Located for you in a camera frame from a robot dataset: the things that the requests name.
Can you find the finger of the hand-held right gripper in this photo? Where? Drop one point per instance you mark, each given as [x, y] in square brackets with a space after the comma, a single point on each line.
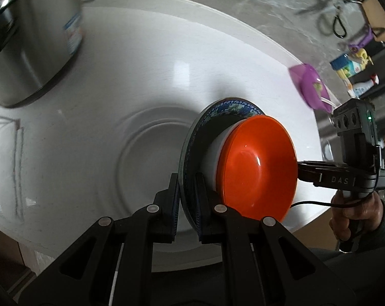
[326, 175]

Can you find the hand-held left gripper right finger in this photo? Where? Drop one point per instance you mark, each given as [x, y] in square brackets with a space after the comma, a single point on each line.
[199, 207]

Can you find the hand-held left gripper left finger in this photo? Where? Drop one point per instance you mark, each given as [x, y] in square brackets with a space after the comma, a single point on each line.
[175, 204]

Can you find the white bowl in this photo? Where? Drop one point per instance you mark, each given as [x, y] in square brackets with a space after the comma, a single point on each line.
[213, 153]

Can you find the orange bowl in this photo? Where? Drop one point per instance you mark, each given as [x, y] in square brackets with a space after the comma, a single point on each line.
[259, 169]

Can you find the green plate with blue rim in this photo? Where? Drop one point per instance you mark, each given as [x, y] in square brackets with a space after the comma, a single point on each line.
[234, 106]

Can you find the person's right hand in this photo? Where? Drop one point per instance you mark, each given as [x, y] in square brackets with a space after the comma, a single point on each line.
[342, 216]

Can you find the white spray bottle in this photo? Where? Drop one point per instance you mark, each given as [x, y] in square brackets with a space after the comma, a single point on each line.
[364, 86]

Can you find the purple plastic bowl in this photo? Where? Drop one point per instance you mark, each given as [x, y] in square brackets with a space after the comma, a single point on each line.
[308, 84]

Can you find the purple plastic tool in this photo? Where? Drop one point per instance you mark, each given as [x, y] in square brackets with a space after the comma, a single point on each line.
[363, 40]

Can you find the person's dark clothing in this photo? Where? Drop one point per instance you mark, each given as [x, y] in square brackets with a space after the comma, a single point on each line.
[358, 280]

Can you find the black scissors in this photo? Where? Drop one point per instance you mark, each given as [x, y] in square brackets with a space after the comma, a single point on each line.
[337, 19]

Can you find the clear plastic bag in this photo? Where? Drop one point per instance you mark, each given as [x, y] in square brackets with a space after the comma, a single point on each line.
[4, 165]

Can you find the stainless steel pot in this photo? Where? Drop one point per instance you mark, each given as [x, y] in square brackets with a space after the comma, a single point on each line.
[33, 38]

